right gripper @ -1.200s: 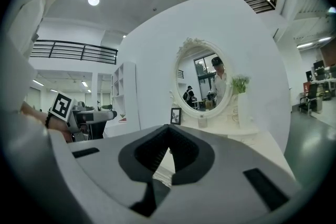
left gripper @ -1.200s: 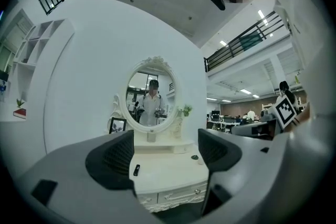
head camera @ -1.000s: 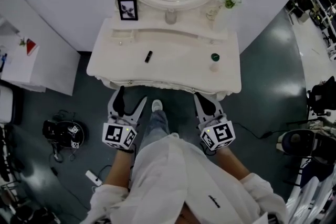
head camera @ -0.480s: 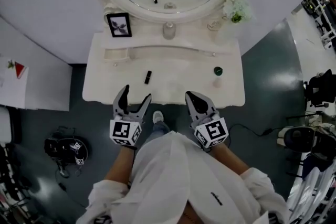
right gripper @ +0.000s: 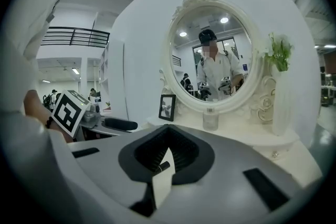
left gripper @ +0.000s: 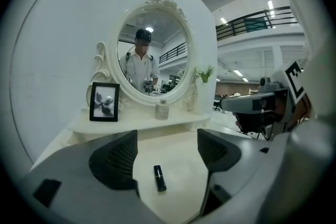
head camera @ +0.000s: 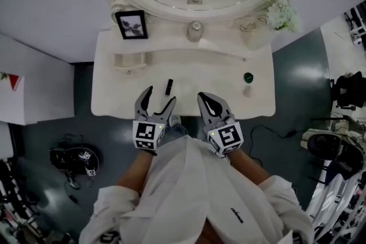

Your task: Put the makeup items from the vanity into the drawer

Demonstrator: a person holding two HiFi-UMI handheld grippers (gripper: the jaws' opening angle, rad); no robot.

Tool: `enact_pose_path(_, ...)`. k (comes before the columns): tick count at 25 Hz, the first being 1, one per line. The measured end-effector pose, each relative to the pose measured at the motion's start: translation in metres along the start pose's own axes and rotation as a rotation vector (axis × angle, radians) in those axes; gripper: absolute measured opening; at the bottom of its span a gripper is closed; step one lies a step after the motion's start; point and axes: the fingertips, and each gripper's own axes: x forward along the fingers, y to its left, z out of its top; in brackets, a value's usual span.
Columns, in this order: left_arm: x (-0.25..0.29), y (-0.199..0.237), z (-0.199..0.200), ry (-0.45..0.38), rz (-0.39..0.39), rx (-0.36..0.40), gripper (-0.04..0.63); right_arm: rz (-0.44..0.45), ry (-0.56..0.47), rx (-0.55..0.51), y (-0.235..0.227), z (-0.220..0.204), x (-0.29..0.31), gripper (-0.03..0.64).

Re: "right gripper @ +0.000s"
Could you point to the red white book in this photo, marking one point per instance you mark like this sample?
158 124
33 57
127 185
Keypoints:
107 109

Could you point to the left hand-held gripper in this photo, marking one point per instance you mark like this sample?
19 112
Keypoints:
67 112

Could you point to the black balcony railing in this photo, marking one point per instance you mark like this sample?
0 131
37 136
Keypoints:
78 30

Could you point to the oval white framed mirror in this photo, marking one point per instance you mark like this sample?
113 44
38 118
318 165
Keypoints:
210 34

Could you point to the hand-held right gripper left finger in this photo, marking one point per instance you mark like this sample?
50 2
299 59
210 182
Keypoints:
105 162

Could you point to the person's left forearm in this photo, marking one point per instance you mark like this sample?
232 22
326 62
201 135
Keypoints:
36 107

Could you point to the white ribbed vase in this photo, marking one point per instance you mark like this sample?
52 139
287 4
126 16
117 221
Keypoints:
283 107

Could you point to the white dressing table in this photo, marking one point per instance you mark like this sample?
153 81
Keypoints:
296 170

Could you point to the black picture frame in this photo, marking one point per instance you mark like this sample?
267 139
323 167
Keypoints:
167 107

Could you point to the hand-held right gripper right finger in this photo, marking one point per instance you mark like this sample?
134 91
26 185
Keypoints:
225 165

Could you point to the person's white shirt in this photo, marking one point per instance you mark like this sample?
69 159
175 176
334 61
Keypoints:
39 21

